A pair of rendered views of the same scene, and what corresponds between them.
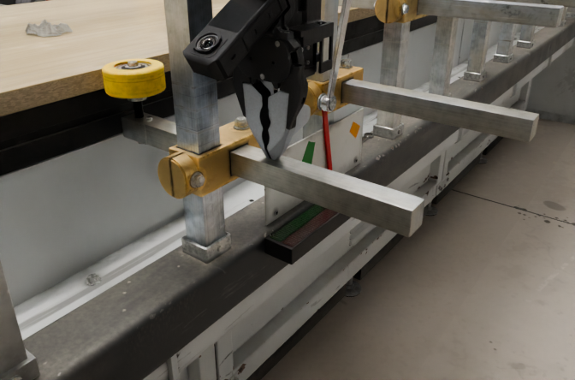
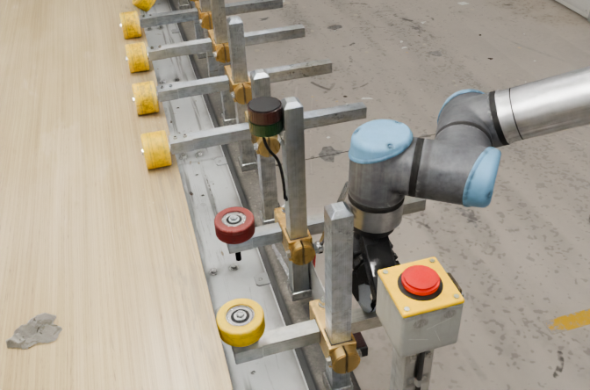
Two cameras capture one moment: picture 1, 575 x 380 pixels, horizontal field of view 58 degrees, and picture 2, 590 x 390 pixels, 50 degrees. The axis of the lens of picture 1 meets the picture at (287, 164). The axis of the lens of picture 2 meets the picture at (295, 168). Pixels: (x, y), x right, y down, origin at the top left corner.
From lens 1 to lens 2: 97 cm
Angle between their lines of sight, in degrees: 45
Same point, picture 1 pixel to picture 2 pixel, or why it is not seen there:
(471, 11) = (312, 123)
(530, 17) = (351, 116)
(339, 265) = not seen: hidden behind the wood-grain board
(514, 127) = (417, 206)
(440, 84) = (251, 154)
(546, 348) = not seen: hidden behind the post
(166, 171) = (342, 363)
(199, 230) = (345, 379)
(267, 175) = (376, 322)
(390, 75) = (270, 184)
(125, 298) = not seen: outside the picture
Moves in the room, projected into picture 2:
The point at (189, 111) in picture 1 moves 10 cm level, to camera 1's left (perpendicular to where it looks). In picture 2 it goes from (346, 321) to (311, 363)
